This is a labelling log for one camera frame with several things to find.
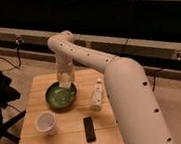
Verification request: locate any white paper cup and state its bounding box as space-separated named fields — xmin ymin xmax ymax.
xmin=35 ymin=112 xmax=57 ymax=136

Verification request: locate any black rectangular bar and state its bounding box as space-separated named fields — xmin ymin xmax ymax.
xmin=84 ymin=117 xmax=96 ymax=142

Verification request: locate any green ceramic bowl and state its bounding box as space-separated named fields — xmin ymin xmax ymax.
xmin=45 ymin=82 xmax=77 ymax=112

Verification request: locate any white sponge block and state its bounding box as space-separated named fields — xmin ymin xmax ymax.
xmin=91 ymin=78 xmax=104 ymax=111

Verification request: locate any wooden table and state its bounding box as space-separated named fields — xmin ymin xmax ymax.
xmin=19 ymin=69 xmax=123 ymax=144

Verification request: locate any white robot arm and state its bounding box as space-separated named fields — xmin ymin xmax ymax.
xmin=47 ymin=30 xmax=175 ymax=144

